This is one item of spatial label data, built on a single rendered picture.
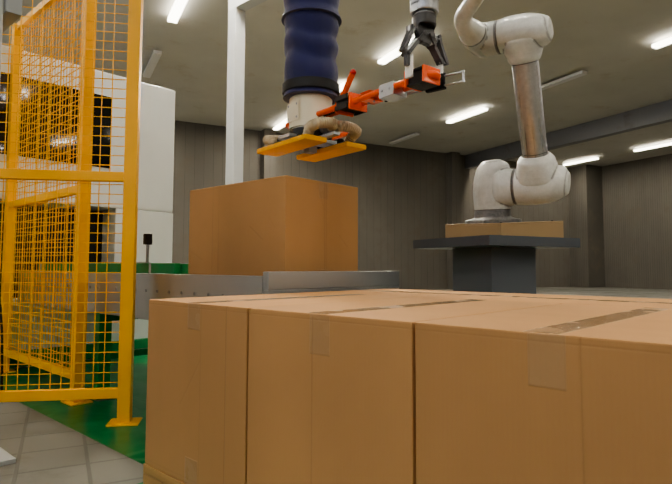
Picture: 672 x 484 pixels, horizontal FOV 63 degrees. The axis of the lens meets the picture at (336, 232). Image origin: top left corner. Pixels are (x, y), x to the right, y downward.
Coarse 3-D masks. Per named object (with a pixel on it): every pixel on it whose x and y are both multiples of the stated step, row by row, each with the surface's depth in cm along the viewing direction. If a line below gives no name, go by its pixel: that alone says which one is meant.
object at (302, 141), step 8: (296, 136) 197; (304, 136) 193; (312, 136) 195; (320, 136) 197; (272, 144) 210; (280, 144) 205; (288, 144) 202; (296, 144) 202; (304, 144) 202; (312, 144) 202; (264, 152) 217; (272, 152) 216; (280, 152) 216; (288, 152) 216
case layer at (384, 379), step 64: (192, 320) 123; (256, 320) 108; (320, 320) 96; (384, 320) 86; (448, 320) 85; (512, 320) 85; (576, 320) 85; (640, 320) 86; (192, 384) 122; (256, 384) 107; (320, 384) 95; (384, 384) 86; (448, 384) 78; (512, 384) 72; (576, 384) 66; (640, 384) 61; (192, 448) 120; (256, 448) 106; (320, 448) 94; (384, 448) 85; (448, 448) 77; (512, 448) 71; (576, 448) 66; (640, 448) 61
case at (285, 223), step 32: (192, 192) 232; (224, 192) 217; (256, 192) 203; (288, 192) 194; (320, 192) 206; (352, 192) 220; (192, 224) 230; (224, 224) 216; (256, 224) 202; (288, 224) 193; (320, 224) 205; (352, 224) 219; (192, 256) 229; (224, 256) 215; (256, 256) 202; (288, 256) 192; (320, 256) 205; (352, 256) 218
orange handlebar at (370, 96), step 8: (432, 72) 163; (400, 80) 172; (360, 96) 187; (368, 96) 184; (376, 96) 187; (320, 112) 205; (328, 112) 202; (288, 128) 226; (336, 136) 243; (344, 136) 239
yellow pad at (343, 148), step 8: (336, 144) 209; (344, 144) 205; (352, 144) 206; (360, 144) 208; (320, 152) 217; (328, 152) 216; (336, 152) 216; (344, 152) 216; (352, 152) 216; (304, 160) 233; (312, 160) 232; (320, 160) 232
